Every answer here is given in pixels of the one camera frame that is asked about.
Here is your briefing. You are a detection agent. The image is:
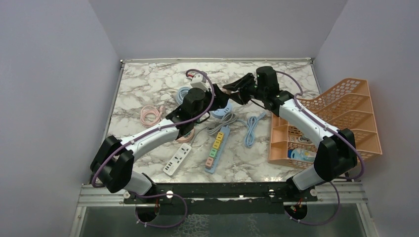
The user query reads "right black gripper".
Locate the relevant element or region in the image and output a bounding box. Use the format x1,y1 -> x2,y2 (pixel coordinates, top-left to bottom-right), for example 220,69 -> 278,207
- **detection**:
223,74 -> 266,105

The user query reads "yellow charger plug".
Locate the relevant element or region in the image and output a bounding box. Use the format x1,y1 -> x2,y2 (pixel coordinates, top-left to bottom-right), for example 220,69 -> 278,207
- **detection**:
216,131 -> 224,141

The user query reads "yellow charger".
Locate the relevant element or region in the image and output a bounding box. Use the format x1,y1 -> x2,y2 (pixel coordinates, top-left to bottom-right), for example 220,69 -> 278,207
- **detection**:
212,140 -> 221,150

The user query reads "green charger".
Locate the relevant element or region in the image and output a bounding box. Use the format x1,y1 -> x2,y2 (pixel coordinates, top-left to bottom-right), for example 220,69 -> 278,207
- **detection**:
209,148 -> 218,159

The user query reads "pink charger front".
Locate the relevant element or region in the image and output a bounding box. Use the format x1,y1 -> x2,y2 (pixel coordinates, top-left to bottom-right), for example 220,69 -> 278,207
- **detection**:
205,157 -> 214,169

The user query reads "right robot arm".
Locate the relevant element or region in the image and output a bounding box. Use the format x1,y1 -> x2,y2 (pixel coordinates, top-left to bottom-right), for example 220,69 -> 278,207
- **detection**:
223,66 -> 361,201

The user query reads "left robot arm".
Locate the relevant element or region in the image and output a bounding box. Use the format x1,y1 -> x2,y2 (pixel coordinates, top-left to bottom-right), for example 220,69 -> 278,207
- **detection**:
90,84 -> 230,203

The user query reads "blue round power strip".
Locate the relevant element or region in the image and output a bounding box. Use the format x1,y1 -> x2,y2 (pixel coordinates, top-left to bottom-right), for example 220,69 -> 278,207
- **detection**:
210,102 -> 233,119

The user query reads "blue long power strip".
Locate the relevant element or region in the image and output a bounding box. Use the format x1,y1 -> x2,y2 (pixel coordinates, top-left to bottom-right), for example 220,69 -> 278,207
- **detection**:
204,126 -> 231,174

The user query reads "pink round power strip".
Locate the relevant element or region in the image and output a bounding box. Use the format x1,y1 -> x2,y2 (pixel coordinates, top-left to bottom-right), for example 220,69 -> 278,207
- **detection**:
176,128 -> 195,143

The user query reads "white power strip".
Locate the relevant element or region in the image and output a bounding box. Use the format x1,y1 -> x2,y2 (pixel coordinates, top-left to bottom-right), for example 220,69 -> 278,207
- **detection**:
163,143 -> 192,176

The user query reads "orange plastic file rack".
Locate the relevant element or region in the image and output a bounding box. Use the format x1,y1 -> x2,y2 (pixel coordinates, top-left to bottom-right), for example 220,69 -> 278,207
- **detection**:
267,78 -> 382,169

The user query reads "grey bundled power cord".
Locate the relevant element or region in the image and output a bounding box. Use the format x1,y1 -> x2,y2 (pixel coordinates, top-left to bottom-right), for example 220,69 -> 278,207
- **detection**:
190,113 -> 239,145

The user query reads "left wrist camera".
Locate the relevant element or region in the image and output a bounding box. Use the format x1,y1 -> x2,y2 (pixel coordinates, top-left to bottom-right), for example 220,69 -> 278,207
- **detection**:
190,73 -> 209,92

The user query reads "coiled blue power cord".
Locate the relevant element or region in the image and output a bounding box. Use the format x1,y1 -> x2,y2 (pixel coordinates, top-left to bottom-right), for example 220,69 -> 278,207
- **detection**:
176,86 -> 192,106

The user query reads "blue usb cable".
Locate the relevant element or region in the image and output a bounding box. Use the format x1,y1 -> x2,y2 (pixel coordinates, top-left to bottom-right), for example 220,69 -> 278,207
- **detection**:
237,111 -> 266,149

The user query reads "pink coiled power cord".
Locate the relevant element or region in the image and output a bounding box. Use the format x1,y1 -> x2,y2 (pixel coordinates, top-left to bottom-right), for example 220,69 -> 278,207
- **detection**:
140,105 -> 167,127

